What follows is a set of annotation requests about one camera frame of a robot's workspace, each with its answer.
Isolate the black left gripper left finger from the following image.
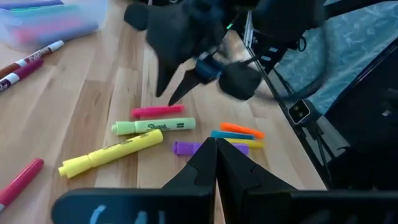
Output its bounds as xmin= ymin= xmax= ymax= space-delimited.
xmin=51 ymin=138 xmax=218 ymax=224

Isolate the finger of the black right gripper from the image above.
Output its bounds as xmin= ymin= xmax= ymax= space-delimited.
xmin=167 ymin=73 xmax=203 ymax=106
xmin=155 ymin=58 xmax=180 ymax=98

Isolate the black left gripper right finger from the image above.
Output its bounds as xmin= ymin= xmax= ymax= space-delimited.
xmin=217 ymin=138 xmax=398 ymax=224

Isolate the blue-capped white marker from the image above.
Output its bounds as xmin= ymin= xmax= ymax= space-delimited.
xmin=194 ymin=51 xmax=225 ymax=85

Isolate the short pink marker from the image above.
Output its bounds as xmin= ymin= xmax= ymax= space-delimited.
xmin=131 ymin=104 xmax=186 ymax=119

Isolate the purple highlighter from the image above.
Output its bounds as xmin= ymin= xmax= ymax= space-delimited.
xmin=0 ymin=0 xmax=65 ymax=9
xmin=171 ymin=141 xmax=250 ymax=157

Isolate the light green highlighter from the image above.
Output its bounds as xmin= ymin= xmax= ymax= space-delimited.
xmin=111 ymin=117 xmax=197 ymax=136

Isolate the short yellow marker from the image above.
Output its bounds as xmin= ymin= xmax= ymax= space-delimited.
xmin=225 ymin=138 xmax=266 ymax=149

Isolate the short teal marker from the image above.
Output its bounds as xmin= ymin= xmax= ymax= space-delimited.
xmin=210 ymin=129 xmax=256 ymax=141

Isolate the short orange marker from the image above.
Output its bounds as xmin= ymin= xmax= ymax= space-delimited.
xmin=220 ymin=121 xmax=266 ymax=140

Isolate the yellow highlighter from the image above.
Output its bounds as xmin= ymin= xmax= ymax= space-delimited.
xmin=57 ymin=128 xmax=164 ymax=179

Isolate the pink highlighter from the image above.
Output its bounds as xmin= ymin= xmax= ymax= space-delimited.
xmin=12 ymin=20 xmax=83 ymax=40

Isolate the brown-red thin marker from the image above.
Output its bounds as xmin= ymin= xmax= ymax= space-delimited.
xmin=0 ymin=39 xmax=65 ymax=80

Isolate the dark green highlighter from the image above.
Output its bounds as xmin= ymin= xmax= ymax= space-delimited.
xmin=11 ymin=6 xmax=78 ymax=19

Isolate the magenta thin marker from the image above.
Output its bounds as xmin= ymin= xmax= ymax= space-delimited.
xmin=0 ymin=58 xmax=45 ymax=93

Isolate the short red marker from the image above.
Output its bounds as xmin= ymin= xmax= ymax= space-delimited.
xmin=0 ymin=157 xmax=45 ymax=214

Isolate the clear plastic bin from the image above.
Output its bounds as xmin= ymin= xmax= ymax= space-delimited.
xmin=0 ymin=0 xmax=109 ymax=52

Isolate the black aluminium table frame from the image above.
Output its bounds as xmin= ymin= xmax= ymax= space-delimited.
xmin=242 ymin=9 xmax=398 ymax=191

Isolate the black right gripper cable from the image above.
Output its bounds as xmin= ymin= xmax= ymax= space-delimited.
xmin=257 ymin=27 xmax=330 ymax=102

